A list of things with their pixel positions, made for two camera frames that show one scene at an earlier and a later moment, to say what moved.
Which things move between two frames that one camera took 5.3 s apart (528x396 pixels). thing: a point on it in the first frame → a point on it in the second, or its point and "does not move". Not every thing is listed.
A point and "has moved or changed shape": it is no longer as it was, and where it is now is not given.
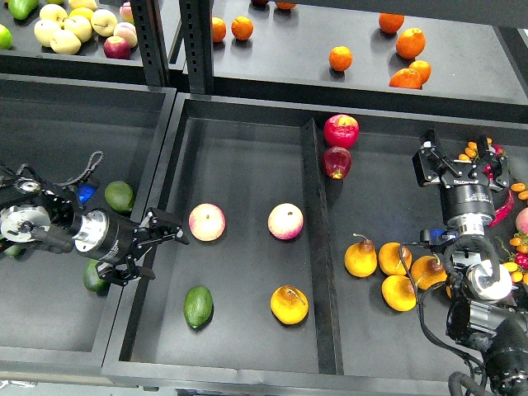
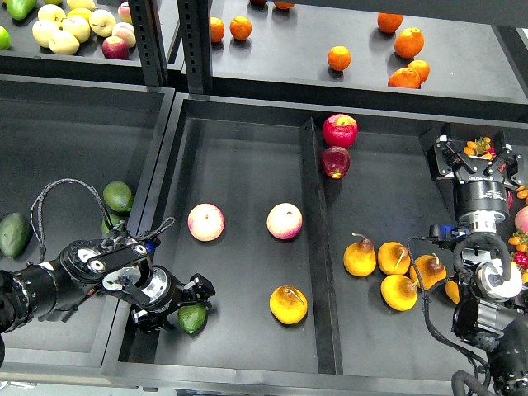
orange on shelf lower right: [422, 68] does not move
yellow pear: [289, 304] does not move
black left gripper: [99, 235] → [164, 293]
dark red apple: [337, 162] does not move
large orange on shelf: [411, 43] does not move
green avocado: [198, 305] has moved or changed shape
